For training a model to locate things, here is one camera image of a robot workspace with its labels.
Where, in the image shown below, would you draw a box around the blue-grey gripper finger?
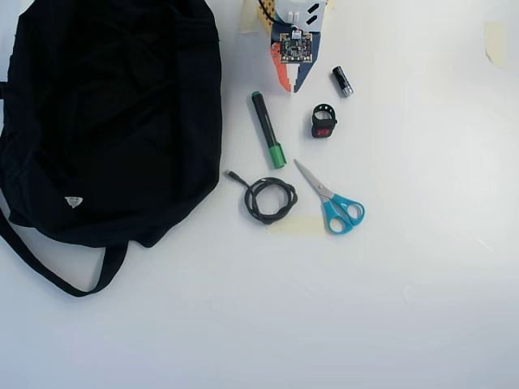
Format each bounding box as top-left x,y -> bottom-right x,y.
293,34 -> 324,94

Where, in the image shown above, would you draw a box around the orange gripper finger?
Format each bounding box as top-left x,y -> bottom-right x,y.
269,40 -> 294,92

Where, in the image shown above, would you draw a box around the black bike light red lens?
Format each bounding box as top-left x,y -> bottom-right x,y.
311,103 -> 340,141

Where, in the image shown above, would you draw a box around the black fabric bag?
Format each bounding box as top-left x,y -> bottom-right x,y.
0,0 -> 224,299

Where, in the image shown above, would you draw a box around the black marker green cap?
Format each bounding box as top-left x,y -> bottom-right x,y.
247,91 -> 288,170

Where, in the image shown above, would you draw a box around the yellow perforated base part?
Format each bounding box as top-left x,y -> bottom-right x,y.
257,0 -> 281,40

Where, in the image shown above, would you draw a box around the narrow beige tape strip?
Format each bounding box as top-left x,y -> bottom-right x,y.
238,0 -> 260,34

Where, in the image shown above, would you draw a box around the wide beige tape strip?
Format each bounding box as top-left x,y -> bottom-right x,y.
265,215 -> 325,235

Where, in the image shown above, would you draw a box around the tall beige tape strip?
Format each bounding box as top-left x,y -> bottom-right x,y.
484,22 -> 508,71

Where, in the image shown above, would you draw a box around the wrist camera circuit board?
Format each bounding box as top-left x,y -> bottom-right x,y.
278,31 -> 315,66

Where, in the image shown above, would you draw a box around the scissors with blue handles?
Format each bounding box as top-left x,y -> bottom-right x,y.
293,158 -> 366,236

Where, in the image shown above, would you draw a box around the coiled black usb cable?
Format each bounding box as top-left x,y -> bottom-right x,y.
225,169 -> 300,226

